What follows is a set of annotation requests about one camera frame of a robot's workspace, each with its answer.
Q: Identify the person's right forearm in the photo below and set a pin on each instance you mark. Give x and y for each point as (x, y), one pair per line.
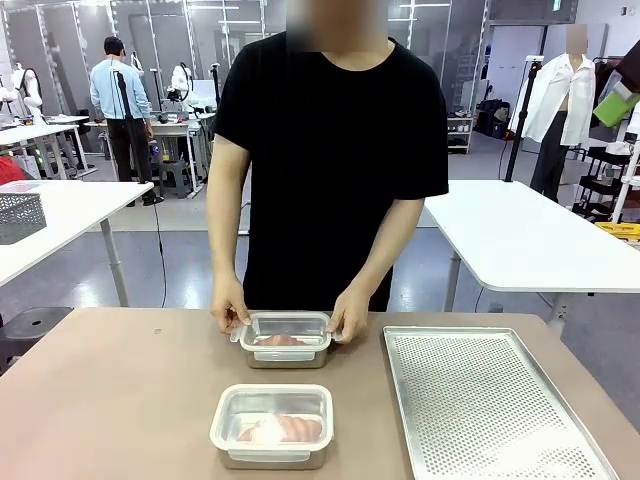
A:
(225, 250)

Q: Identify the white table with grey leg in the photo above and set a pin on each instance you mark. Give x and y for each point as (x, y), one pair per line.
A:
(80, 210)

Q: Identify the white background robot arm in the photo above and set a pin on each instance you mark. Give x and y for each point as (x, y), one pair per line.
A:
(180, 82)
(27, 90)

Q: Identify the red fabric object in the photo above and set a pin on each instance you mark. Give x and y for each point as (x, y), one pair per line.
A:
(10, 171)

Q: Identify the person in black T-shirt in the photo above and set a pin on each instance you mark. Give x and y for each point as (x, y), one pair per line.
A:
(330, 150)

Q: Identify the grey plastic step stool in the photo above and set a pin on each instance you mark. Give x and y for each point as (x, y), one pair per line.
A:
(176, 179)

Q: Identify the black tripod stand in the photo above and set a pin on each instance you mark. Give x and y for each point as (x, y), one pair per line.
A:
(127, 115)

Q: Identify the white table with rounded corner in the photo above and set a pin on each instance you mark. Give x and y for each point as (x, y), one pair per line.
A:
(525, 235)

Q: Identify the person's left forearm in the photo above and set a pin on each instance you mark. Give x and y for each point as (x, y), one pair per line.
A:
(385, 250)

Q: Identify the yellow crate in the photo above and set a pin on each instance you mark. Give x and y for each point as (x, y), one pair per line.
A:
(620, 232)

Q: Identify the man in light blue shirt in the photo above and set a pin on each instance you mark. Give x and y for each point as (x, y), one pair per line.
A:
(120, 95)

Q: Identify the black bag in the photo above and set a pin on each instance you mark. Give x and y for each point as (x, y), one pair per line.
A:
(492, 117)

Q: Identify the person's left hand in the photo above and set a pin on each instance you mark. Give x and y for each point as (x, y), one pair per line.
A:
(352, 320)

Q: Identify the grey perforated basket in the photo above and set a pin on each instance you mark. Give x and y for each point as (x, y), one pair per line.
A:
(20, 217)

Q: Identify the stainless steel rectangular container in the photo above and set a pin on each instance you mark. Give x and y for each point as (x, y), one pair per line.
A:
(285, 362)
(272, 461)

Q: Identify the mannequin with white shirt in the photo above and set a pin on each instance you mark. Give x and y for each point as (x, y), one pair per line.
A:
(560, 100)

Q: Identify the black utility cart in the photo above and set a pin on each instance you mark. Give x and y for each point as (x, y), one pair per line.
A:
(605, 180)

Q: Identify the wooden shoe shelf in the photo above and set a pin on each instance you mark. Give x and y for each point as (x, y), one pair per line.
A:
(460, 132)

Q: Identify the black light stand pole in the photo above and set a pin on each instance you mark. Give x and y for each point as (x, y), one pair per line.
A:
(522, 120)

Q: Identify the translucent white clip-lock lid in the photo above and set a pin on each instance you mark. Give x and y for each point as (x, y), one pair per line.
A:
(285, 325)
(272, 392)

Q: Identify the perforated metal baking tray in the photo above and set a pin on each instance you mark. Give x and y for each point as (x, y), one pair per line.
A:
(490, 425)

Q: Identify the black round stool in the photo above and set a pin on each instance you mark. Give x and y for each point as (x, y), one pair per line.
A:
(30, 325)

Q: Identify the person's right hand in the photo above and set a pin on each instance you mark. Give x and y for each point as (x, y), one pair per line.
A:
(227, 307)

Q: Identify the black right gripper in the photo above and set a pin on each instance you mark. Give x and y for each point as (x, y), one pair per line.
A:
(632, 72)

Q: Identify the golden brown croissant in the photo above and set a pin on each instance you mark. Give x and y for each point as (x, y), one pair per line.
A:
(295, 429)
(280, 341)

